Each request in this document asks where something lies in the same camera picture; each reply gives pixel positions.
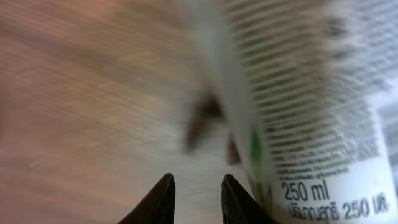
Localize white gold cream tube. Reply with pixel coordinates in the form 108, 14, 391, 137
183, 0, 398, 224

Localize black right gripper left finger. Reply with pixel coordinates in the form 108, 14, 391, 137
118, 173, 176, 224

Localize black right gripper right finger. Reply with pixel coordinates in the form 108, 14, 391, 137
221, 174, 277, 224

